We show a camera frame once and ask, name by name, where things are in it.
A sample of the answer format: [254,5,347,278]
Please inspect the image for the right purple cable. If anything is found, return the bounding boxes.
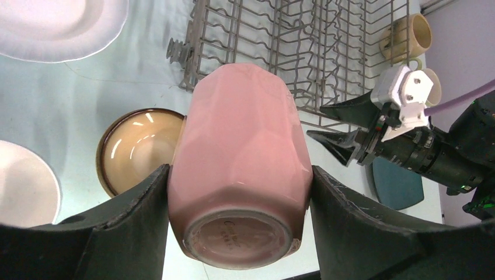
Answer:
[423,79,495,117]

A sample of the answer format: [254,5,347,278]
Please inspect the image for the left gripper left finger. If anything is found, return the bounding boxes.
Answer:
[1,165,169,279]

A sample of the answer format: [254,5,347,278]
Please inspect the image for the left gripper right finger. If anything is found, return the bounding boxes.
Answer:
[311,166,494,279]

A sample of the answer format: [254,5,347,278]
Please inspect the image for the white ceramic plate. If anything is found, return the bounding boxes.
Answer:
[1,0,130,64]

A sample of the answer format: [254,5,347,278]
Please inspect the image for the small white bowl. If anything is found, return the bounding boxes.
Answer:
[1,141,61,228]

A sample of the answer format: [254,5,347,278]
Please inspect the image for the teal square plate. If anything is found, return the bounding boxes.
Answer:
[371,157,424,210]

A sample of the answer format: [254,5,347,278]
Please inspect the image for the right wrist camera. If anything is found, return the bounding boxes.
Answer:
[370,65,434,142]

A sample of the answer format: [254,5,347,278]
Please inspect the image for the brown patterned bowl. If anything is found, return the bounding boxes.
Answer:
[95,108,186,197]

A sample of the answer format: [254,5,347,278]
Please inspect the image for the grey wire dish rack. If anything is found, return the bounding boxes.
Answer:
[166,0,420,132]

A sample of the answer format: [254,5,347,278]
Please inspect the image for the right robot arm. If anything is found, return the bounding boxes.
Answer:
[307,92,494,220]

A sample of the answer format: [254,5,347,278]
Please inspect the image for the light green ceramic mug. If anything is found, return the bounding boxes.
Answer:
[403,58,442,108]

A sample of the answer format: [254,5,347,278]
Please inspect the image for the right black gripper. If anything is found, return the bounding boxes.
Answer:
[306,92,437,174]

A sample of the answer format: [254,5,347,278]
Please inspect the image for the pink ceramic mug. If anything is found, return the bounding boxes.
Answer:
[167,63,313,270]

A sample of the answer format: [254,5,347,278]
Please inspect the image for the tan ceramic mug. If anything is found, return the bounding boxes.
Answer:
[379,13,433,63]

